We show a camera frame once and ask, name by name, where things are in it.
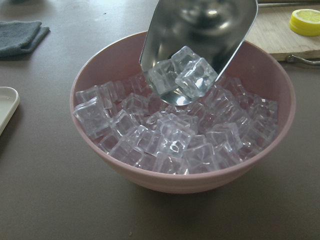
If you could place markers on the scooped ice cube back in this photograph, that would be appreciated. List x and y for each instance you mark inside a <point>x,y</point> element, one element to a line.
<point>164,73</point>

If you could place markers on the scooped ice cube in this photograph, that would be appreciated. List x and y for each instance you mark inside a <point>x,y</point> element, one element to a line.
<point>197,78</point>
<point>164,73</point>

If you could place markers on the scooped ice cube front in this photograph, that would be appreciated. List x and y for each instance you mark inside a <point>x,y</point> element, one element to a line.
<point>197,78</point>

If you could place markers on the clear ice cubes pile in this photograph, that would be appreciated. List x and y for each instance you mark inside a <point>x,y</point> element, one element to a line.
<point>131,124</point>

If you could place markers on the pink bowl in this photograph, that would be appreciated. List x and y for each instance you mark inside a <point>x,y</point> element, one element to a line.
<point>260,72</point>

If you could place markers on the bamboo cutting board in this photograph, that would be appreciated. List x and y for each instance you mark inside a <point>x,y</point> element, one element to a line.
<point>271,33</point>

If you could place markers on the cream serving tray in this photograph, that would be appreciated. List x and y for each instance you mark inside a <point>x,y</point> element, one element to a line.
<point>9,101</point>

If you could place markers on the grey folded cloth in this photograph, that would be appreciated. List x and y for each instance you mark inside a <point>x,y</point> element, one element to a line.
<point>20,37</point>

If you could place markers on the half lemon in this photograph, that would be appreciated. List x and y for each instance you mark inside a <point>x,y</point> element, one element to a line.
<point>305,22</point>

